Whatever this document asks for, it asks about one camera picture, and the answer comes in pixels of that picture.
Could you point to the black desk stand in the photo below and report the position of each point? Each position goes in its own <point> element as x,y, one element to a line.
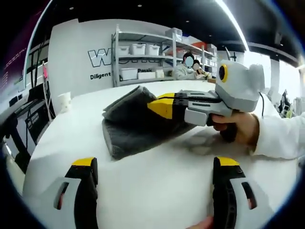
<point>230,55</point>

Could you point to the ceiling light strip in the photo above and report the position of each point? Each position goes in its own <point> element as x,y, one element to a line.
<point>234,23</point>

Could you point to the white paper cup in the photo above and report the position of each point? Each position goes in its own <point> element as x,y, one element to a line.
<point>64,102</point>

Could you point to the pink hanging tag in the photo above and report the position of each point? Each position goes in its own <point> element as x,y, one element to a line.
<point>44,71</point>

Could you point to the group of white storage boxes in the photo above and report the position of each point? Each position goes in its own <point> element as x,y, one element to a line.
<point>138,49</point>

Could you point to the grey towel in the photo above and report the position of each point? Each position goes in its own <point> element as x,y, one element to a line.
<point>133,124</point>

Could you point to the dark screen device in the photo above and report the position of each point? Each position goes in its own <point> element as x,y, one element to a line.
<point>35,119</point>

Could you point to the grey metal shelf rack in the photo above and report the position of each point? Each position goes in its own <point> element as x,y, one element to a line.
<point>174,59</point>

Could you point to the person's left hand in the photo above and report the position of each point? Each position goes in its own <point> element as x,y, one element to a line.
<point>205,224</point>

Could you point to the person's right hand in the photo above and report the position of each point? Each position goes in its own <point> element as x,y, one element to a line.
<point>246,128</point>

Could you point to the wooden tray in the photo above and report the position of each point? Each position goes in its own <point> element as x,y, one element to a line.
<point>212,81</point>

